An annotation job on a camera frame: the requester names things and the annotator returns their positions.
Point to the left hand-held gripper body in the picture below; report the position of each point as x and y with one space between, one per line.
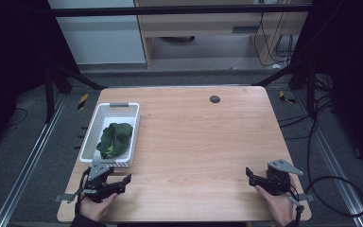
99 186

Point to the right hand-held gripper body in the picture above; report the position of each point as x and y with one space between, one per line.
277 181

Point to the green leafy vegetable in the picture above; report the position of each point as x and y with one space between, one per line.
116 139

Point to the white plastic basket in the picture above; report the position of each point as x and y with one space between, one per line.
133 119

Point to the person's left hand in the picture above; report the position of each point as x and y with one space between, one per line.
94 209

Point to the person's right hand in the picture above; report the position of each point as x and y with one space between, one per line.
279 206

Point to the yellow black striped tape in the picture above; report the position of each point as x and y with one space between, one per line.
286 97
82 101

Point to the black metal stand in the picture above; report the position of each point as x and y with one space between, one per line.
310 91
49 94

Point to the black curtain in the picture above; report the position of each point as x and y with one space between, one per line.
9 56
353 63

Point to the white cabinet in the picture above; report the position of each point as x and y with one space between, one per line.
100 38

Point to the light wooden desk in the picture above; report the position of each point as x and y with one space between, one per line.
201 25

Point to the black horizontal metal bar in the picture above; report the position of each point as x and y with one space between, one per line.
170 10

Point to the grey metal table bracket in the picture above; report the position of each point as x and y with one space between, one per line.
63 197
306 197

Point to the aluminium floor rail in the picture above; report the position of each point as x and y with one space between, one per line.
28 164
337 170

